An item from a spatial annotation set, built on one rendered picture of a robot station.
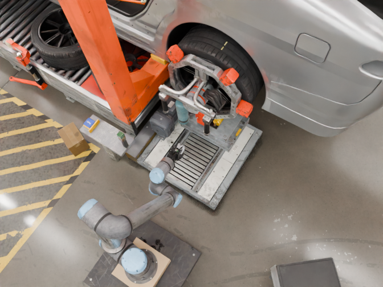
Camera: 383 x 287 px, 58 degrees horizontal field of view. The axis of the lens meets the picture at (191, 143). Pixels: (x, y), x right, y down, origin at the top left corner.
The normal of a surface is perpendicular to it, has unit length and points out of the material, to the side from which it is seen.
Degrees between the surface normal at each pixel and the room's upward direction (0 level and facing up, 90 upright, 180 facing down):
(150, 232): 0
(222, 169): 0
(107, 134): 0
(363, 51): 80
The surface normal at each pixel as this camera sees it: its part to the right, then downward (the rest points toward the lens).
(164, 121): -0.04, -0.44
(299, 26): -0.54, 0.69
